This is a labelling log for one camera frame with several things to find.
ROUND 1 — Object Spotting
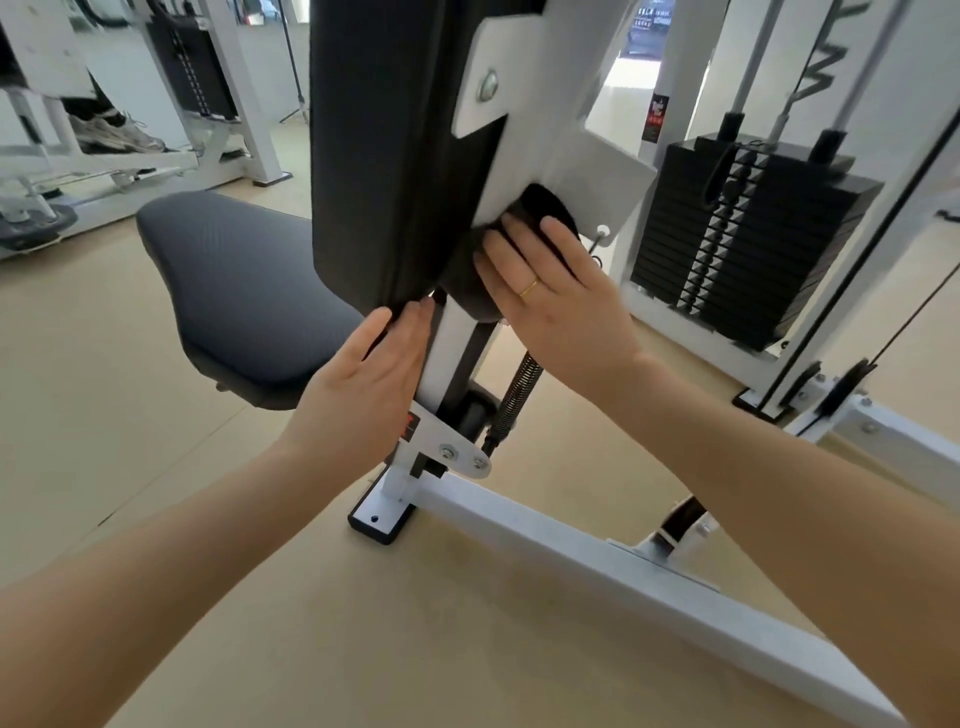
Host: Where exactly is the white bench frame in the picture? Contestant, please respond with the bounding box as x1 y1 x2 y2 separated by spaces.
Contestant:
0 0 295 265

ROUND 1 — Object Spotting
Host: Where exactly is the grey weight plate disc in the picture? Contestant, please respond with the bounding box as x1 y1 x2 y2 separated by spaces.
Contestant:
0 200 82 255

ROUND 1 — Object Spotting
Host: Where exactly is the white gym machine frame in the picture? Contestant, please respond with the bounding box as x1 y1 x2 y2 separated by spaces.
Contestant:
344 0 960 728

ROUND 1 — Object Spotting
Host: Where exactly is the metal coil spring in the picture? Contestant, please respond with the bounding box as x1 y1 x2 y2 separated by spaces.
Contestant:
478 350 544 459

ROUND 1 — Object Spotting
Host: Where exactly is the black weight stack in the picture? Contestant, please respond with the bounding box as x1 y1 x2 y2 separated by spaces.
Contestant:
144 13 241 125
628 131 886 355

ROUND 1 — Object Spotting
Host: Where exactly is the small black red sticker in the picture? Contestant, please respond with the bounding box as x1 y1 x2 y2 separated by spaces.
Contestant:
639 88 674 147

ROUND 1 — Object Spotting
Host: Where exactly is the chrome guide rod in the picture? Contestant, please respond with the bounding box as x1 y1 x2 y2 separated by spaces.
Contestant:
808 0 915 165
714 0 787 145

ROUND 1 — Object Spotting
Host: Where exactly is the dark grey cleaning cloth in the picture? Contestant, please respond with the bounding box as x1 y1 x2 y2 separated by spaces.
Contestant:
437 181 584 325

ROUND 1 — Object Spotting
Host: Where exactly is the person's left hand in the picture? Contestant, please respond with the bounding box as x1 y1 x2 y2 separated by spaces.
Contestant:
279 296 439 490

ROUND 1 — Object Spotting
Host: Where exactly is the black padded seat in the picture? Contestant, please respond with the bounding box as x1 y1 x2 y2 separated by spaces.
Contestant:
134 189 367 414

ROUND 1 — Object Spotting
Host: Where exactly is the person's left forearm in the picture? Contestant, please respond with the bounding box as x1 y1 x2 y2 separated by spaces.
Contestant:
0 442 376 728

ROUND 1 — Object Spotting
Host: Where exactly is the black steel machine cable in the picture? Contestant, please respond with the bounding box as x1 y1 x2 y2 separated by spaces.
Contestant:
858 258 960 380

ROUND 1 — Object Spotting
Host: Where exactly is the person's right forearm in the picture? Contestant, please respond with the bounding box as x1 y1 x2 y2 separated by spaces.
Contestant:
599 352 960 728

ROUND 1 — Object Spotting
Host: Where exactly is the person's right hand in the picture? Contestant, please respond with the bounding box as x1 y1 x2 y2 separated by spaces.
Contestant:
472 212 648 408

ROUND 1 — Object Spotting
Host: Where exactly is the black tripod stand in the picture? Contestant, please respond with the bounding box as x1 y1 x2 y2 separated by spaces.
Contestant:
275 0 311 127

